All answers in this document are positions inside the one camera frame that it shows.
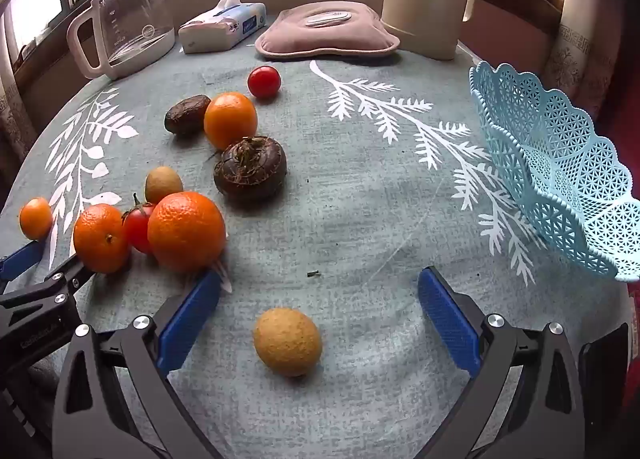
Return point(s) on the tan round fruit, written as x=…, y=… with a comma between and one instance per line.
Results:
x=287, y=341

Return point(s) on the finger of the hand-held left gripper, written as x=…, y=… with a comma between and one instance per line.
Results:
x=22, y=259
x=55, y=289

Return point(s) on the light blue plastic lattice basket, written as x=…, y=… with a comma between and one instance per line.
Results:
x=550, y=164

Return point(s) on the large orange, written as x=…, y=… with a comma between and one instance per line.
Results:
x=186, y=231

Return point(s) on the patterned beige curtain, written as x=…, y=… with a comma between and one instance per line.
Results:
x=12, y=119
x=575, y=59

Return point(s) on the small brown kiwi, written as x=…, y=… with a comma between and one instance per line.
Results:
x=162, y=183

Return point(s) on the mandarin with stem dot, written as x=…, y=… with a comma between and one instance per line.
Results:
x=100, y=239

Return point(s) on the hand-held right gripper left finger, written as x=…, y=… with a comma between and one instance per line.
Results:
x=190, y=319

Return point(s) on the round red cherry tomato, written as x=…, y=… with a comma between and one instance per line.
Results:
x=264, y=82

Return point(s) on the red tomato with green stem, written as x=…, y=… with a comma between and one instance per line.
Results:
x=136, y=231

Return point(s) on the pink electric hot water bag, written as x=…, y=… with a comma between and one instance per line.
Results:
x=300, y=39

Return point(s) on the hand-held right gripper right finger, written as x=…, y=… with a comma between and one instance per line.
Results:
x=447, y=324

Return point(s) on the smooth medium orange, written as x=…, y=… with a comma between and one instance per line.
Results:
x=230, y=120

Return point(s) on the dark red cloth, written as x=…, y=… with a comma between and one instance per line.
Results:
x=631, y=299

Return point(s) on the dark brown water chestnut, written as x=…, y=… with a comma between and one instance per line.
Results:
x=250, y=174

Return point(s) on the dark brown wrinkled fruit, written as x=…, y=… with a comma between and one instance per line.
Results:
x=186, y=115

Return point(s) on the small orange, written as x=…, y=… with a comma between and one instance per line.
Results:
x=35, y=218

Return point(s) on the cream thermos jug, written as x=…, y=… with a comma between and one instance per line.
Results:
x=420, y=4

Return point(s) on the soft tissue pack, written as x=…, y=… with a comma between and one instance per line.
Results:
x=220, y=31

